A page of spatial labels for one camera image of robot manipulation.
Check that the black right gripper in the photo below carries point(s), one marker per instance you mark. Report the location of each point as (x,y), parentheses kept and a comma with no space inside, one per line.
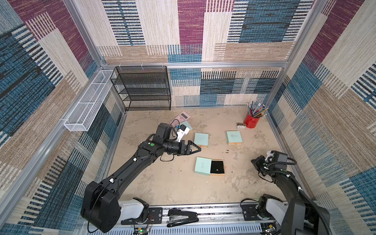
(259,164)

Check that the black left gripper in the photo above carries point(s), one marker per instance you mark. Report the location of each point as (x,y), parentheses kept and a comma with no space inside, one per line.
(188,150)

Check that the mint drawer jewelry box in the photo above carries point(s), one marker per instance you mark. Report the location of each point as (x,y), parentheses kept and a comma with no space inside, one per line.
(205,166)

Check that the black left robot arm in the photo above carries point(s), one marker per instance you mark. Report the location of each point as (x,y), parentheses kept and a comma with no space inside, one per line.
(100,205)

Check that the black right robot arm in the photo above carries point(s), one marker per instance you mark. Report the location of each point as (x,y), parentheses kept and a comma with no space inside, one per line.
(301,215)

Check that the mint jewelry box centre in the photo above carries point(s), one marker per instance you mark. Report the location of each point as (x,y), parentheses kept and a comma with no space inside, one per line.
(201,140)

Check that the mint jewelry box near calculator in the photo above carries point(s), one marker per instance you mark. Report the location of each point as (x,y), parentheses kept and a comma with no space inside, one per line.
(186,123)

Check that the mint jewelry box right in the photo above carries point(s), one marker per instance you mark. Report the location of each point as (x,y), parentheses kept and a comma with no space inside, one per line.
(234,138)

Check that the pink calculator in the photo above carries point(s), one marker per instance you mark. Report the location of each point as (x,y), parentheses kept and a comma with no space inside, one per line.
(183,116)

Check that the red pencil cup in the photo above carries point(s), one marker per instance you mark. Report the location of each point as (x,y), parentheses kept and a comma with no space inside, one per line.
(250,121)

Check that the white tape dispenser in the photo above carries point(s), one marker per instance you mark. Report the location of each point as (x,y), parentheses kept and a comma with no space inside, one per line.
(241,125)

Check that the black stapler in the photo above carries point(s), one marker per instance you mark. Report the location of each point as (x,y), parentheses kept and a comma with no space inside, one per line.
(178,217)

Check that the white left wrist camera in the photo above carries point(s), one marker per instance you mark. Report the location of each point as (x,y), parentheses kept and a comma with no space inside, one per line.
(182,130)

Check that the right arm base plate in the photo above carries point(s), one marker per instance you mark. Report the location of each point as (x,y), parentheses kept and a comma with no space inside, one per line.
(249,212)

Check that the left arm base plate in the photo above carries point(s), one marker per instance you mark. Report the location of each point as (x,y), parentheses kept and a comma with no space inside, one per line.
(148,216)

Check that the black wire shelf rack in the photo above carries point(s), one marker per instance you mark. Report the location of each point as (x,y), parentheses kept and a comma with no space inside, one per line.
(142,88)

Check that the white mesh wall basket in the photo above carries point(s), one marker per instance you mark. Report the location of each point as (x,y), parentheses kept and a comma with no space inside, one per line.
(85,111)

